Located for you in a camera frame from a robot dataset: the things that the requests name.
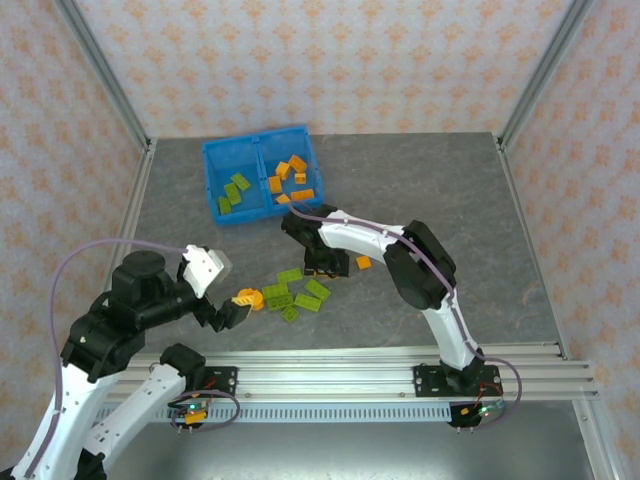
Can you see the orange lego brick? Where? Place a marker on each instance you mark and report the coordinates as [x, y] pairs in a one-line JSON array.
[[300, 178], [283, 199], [275, 184], [297, 163], [363, 262], [302, 195], [283, 170]]

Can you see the small green lego brick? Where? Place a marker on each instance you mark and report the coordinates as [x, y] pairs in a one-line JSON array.
[[289, 313]]

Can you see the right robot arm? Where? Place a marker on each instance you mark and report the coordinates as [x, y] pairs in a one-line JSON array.
[[425, 280]]

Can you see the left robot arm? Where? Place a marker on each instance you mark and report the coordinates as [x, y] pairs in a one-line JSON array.
[[75, 400]]

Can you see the orange round lego piece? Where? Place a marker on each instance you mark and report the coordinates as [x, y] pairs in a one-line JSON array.
[[256, 300]]

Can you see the blue bin holding orange bricks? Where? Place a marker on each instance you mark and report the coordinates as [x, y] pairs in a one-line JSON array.
[[310, 150]]

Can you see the blue bin holding green bricks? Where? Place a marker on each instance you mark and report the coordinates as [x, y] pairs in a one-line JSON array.
[[220, 160]]

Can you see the small circuit board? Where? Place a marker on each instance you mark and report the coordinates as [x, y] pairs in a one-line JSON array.
[[191, 412], [482, 411]]

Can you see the aluminium front rail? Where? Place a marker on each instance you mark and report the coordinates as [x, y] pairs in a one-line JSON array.
[[325, 370]]

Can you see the aluminium side rail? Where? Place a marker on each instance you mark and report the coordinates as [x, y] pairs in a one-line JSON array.
[[530, 240], [140, 190]]

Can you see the aluminium frame post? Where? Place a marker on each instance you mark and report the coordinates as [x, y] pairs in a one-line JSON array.
[[100, 75], [545, 75]]

